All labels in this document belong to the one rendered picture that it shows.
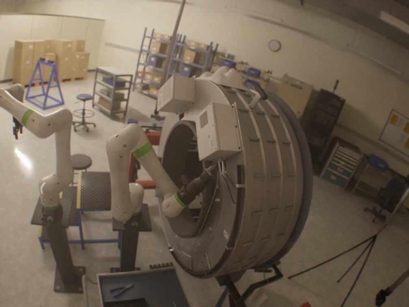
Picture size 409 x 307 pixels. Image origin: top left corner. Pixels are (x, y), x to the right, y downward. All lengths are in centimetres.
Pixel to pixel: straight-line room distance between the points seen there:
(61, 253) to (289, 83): 554
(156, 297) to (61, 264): 87
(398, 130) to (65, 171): 698
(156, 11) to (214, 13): 216
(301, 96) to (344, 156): 178
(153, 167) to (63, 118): 58
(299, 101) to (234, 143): 488
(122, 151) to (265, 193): 70
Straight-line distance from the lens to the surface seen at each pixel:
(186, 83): 157
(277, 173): 119
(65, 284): 235
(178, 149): 196
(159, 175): 129
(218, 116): 108
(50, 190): 146
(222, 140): 104
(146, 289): 158
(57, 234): 174
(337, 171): 589
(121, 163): 114
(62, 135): 141
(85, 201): 218
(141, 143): 124
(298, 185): 129
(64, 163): 151
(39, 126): 126
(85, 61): 861
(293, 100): 589
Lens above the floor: 206
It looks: 26 degrees down
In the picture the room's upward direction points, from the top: 17 degrees clockwise
